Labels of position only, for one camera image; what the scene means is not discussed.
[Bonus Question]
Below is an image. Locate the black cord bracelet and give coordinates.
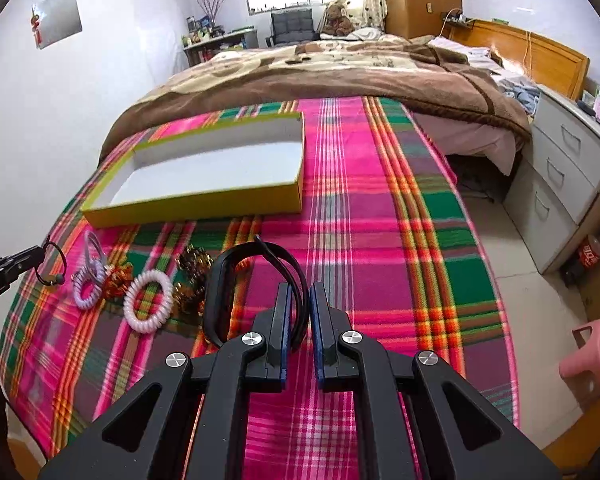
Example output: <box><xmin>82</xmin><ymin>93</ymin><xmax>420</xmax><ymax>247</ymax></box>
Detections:
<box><xmin>34</xmin><ymin>240</ymin><xmax>68</xmax><ymax>288</ymax></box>

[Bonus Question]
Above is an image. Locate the purple spiral hair tie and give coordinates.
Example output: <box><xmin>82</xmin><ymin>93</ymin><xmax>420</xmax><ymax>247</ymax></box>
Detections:
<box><xmin>71</xmin><ymin>259</ymin><xmax>108</xmax><ymax>311</ymax></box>

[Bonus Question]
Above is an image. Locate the grey hair ties bundle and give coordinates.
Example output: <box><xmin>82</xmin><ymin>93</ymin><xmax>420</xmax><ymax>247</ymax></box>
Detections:
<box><xmin>82</xmin><ymin>230</ymin><xmax>108</xmax><ymax>273</ymax></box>

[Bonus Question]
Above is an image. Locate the pink spiral hair tie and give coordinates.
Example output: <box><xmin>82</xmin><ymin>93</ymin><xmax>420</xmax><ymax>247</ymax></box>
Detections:
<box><xmin>122</xmin><ymin>268</ymin><xmax>176</xmax><ymax>335</ymax></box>

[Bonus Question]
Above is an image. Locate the black smart watch band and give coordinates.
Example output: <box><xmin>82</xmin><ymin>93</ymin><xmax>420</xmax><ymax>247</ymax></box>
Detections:
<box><xmin>202</xmin><ymin>235</ymin><xmax>310</xmax><ymax>350</ymax></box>

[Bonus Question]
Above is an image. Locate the red knotted cord charm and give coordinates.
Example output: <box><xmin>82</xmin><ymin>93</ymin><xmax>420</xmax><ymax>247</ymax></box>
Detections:
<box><xmin>102</xmin><ymin>262</ymin><xmax>134</xmax><ymax>302</ymax></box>

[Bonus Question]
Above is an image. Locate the amber bead bracelet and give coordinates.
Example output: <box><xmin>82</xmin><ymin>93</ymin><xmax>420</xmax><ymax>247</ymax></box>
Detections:
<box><xmin>172</xmin><ymin>278</ymin><xmax>209</xmax><ymax>321</ymax></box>

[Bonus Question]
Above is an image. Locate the pink plaid blanket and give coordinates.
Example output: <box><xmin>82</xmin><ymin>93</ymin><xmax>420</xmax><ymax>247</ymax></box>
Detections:
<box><xmin>0</xmin><ymin>96</ymin><xmax>518</xmax><ymax>479</ymax></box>

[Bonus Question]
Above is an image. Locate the pink plastic stool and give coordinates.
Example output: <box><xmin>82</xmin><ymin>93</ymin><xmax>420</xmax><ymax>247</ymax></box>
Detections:
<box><xmin>558</xmin><ymin>318</ymin><xmax>600</xmax><ymax>404</ymax></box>

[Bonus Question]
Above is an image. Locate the red cola bottle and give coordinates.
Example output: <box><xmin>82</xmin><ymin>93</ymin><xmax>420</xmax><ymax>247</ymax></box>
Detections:
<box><xmin>560</xmin><ymin>234</ymin><xmax>600</xmax><ymax>286</ymax></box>

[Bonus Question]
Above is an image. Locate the yellow green shallow box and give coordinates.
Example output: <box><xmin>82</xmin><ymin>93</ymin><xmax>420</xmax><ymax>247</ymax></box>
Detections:
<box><xmin>81</xmin><ymin>112</ymin><xmax>306</xmax><ymax>229</ymax></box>

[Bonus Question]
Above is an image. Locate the grey drawer cabinet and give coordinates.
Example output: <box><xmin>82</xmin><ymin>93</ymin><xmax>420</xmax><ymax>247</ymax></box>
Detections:
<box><xmin>504</xmin><ymin>86</ymin><xmax>600</xmax><ymax>274</ymax></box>

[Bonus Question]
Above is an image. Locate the white desk with clutter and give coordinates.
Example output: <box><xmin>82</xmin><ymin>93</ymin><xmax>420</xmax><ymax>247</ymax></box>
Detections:
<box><xmin>183</xmin><ymin>27</ymin><xmax>259</xmax><ymax>67</ymax></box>

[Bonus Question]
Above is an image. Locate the brown fleece blanket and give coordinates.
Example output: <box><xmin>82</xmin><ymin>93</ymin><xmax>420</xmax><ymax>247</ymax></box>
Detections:
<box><xmin>100</xmin><ymin>35</ymin><xmax>531</xmax><ymax>157</ymax></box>

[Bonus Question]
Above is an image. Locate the dark grey chair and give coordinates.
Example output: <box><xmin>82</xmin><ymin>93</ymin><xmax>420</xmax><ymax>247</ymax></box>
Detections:
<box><xmin>265</xmin><ymin>8</ymin><xmax>318</xmax><ymax>48</ymax></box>

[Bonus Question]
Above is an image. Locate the wooden headboard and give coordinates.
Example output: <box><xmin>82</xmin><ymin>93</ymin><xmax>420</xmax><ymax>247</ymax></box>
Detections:
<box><xmin>446</xmin><ymin>20</ymin><xmax>590</xmax><ymax>100</ymax></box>

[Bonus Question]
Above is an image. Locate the brown teddy bear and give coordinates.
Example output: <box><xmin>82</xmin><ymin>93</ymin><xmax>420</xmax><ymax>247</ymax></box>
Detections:
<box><xmin>321</xmin><ymin>3</ymin><xmax>354</xmax><ymax>37</ymax></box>

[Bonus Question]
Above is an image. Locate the grey wall panel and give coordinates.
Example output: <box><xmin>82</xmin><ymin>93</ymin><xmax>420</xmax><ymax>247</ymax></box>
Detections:
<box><xmin>30</xmin><ymin>0</ymin><xmax>82</xmax><ymax>50</ymax></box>

